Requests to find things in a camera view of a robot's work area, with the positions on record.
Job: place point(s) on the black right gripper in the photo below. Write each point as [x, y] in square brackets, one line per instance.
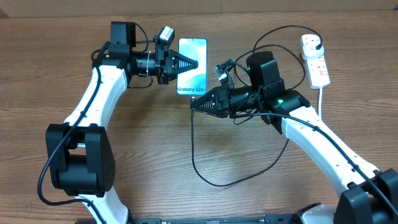
[221, 95]

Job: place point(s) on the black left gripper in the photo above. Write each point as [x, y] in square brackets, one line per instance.
[165, 70]

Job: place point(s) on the black Samsung Galaxy smartphone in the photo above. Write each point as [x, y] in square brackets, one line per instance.
[193, 79]

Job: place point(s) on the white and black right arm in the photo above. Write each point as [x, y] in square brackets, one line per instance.
[366, 194]

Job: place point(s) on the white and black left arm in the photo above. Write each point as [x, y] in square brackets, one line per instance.
[81, 165]

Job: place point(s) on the white USB charger adapter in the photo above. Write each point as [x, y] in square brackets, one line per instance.
[310, 51]

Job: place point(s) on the white power strip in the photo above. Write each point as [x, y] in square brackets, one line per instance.
[316, 69]

